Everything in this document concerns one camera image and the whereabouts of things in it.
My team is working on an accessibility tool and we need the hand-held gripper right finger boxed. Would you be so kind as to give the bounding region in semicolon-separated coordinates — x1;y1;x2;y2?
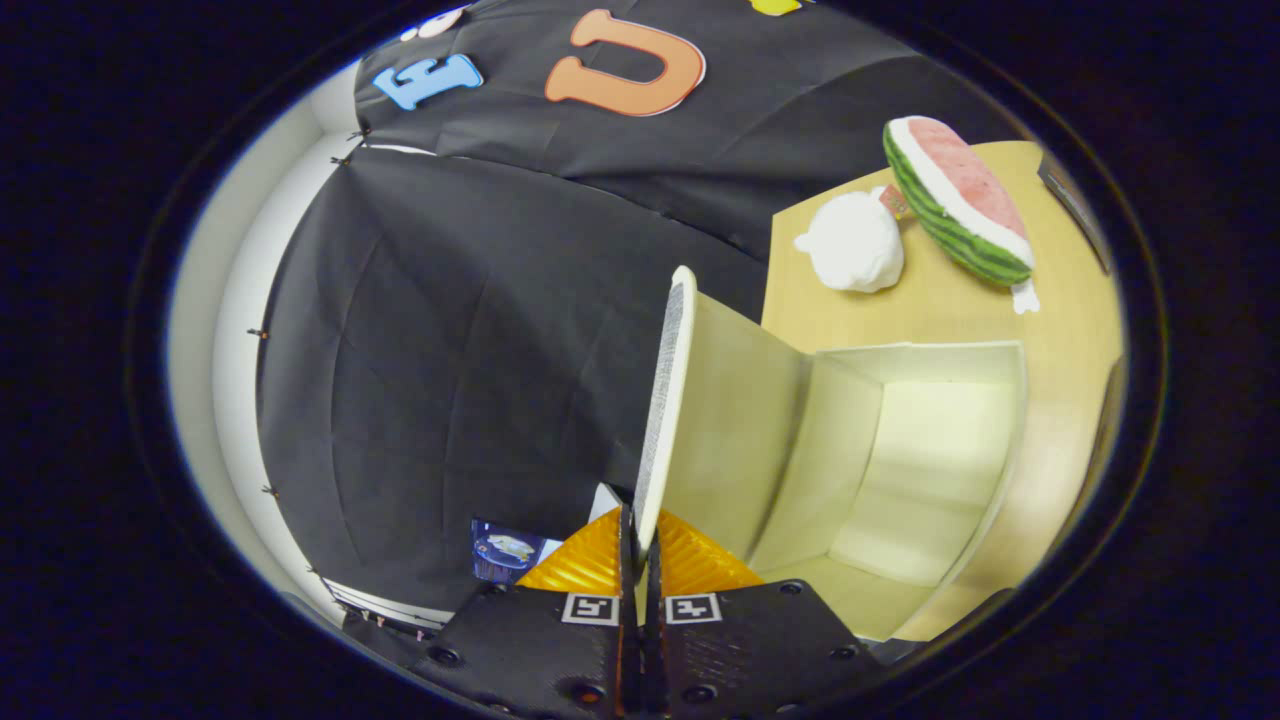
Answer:
643;508;889;720

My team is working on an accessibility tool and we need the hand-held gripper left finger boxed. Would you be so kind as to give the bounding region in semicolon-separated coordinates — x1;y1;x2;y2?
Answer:
412;500;643;720

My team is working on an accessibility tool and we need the white plush toy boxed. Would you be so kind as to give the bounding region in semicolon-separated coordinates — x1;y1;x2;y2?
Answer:
794;187;907;295

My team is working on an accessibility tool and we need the watermelon slice plush toy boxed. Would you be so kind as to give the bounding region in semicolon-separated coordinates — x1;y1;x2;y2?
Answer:
882;116;1042;317

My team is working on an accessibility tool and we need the grey fabric storage box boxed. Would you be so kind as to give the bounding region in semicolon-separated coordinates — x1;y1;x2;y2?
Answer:
633;265;1031;643

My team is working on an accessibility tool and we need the black backdrop cloth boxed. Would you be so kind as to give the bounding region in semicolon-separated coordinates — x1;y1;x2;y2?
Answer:
255;0;1021;613

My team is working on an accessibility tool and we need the blue printed package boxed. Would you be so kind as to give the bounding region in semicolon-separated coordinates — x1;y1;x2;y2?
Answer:
470;517;563;587

